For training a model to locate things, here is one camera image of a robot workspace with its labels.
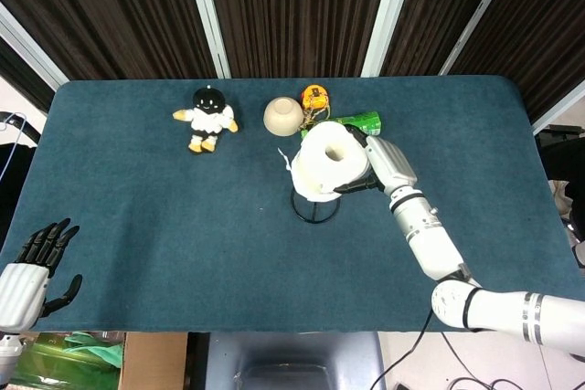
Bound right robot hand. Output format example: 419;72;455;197
333;123;419;197

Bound black wire paper roll stand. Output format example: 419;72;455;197
291;188;341;226

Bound brown cardboard box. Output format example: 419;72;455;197
119;332;189;390

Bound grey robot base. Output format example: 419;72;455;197
207;332;386;390

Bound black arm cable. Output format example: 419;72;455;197
372;307;433;390

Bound black and white plush doll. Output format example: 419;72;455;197
172;85;239;153

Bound black equipment with white cable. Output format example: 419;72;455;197
0;111;45;249

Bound white toilet paper roll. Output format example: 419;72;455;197
277;120;370;203

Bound beige bowl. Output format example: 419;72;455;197
263;96;304;137

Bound green plastic bag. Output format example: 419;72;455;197
8;332;125;390

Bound blue table cloth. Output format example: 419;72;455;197
0;74;585;334

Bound white partition frame post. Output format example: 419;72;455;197
360;0;420;79
531;82;585;136
0;0;70;90
438;0;523;77
181;0;232;79

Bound black chair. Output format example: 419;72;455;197
534;124;585;268

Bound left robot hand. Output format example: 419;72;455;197
0;217;84;332

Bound green snack packet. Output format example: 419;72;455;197
300;111;384;140

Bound orange yellow toy keychain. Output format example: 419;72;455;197
299;84;333;129

